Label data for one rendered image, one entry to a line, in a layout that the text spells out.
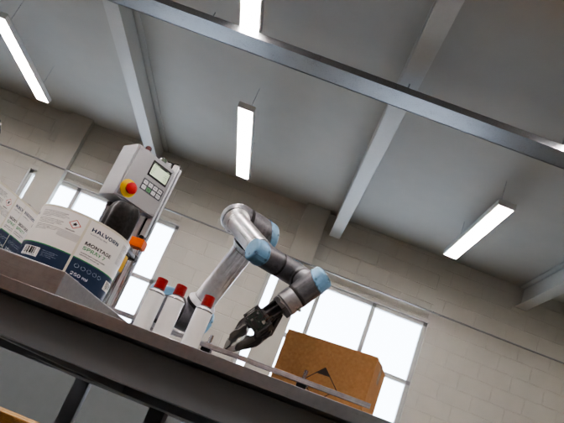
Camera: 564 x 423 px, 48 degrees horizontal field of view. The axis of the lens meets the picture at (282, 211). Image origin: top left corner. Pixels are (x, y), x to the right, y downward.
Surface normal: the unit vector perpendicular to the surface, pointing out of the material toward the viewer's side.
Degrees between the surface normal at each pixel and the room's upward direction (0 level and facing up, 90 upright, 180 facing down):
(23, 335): 90
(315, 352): 90
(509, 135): 180
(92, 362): 90
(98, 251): 90
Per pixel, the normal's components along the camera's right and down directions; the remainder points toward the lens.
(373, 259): 0.07, -0.35
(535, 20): -0.36, 0.86
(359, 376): -0.22, -0.44
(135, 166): 0.72, 0.01
